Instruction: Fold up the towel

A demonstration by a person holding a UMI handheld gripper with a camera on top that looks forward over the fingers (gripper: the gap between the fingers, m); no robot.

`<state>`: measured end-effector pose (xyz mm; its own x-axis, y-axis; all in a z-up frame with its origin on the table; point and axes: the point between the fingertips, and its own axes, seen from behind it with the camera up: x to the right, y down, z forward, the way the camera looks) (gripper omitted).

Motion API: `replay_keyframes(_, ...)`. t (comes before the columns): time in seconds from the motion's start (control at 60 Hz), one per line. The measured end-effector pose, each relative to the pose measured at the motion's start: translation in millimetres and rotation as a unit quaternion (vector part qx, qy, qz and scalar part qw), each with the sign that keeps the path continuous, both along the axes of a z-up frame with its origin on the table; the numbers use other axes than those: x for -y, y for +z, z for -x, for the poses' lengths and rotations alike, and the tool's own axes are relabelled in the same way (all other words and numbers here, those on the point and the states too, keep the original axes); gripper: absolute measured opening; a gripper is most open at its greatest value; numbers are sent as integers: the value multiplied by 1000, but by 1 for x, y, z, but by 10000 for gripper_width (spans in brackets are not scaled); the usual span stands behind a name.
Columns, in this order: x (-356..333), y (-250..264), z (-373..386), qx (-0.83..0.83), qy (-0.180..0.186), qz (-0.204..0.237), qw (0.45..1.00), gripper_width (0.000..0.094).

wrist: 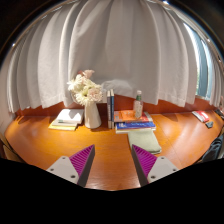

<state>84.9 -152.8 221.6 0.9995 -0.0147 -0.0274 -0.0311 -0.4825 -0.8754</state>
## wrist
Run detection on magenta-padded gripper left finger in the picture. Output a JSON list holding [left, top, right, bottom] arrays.
[[46, 143, 96, 188]]

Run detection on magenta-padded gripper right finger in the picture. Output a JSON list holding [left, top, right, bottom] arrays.
[[131, 143, 179, 188]]

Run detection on pale green towel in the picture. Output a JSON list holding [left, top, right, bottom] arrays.
[[127, 128, 163, 155]]

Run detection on yellow flat book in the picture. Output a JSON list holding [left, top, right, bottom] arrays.
[[48, 120, 79, 132]]

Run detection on blue flat book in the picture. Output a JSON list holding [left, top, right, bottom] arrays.
[[115, 120, 157, 131]]

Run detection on pale thin book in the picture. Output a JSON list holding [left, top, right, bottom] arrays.
[[115, 126, 157, 135]]

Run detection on red flat book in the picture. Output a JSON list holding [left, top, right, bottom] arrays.
[[136, 111, 154, 123]]

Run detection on thick white book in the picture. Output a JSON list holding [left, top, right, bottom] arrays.
[[55, 108, 85, 125]]

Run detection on black chair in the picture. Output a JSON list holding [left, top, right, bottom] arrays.
[[199, 134, 224, 164]]

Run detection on white ceramic vase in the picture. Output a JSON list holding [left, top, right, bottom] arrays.
[[83, 99, 103, 130]]

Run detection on orange flat book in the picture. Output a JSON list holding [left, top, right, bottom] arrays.
[[113, 109, 138, 124]]

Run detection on clear plastic drink bottle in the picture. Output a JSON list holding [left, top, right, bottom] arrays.
[[132, 89, 145, 120]]

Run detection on red and white packet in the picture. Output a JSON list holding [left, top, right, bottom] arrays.
[[191, 110, 210, 123]]

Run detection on grey upright book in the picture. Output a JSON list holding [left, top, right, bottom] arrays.
[[106, 89, 112, 130]]

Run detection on blue upright book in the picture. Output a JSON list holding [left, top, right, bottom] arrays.
[[109, 88, 116, 130]]

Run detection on white and pink flower bouquet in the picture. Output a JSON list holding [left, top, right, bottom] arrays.
[[66, 69, 104, 107]]

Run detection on window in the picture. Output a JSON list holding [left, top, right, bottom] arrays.
[[186, 23, 218, 101]]

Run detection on white curtain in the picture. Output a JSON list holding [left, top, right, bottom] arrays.
[[0, 0, 224, 116]]

